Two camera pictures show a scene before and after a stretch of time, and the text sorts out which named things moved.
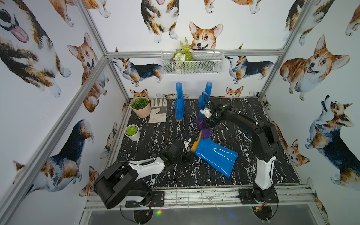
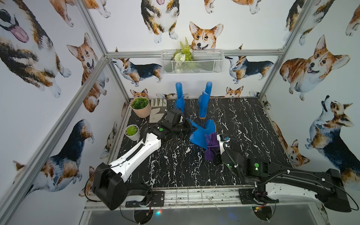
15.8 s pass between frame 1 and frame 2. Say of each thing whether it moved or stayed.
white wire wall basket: stayed
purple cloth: moved
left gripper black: moved
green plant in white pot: stayed
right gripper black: moved
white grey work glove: stayed
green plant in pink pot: stayed
